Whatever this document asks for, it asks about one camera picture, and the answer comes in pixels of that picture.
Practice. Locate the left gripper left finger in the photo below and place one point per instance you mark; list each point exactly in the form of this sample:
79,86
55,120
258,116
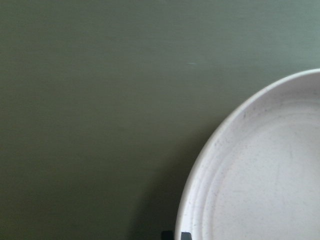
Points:
167,235

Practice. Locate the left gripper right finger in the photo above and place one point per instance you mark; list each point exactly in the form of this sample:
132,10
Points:
186,236

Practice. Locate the pink plate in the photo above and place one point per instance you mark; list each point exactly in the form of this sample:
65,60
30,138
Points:
258,175

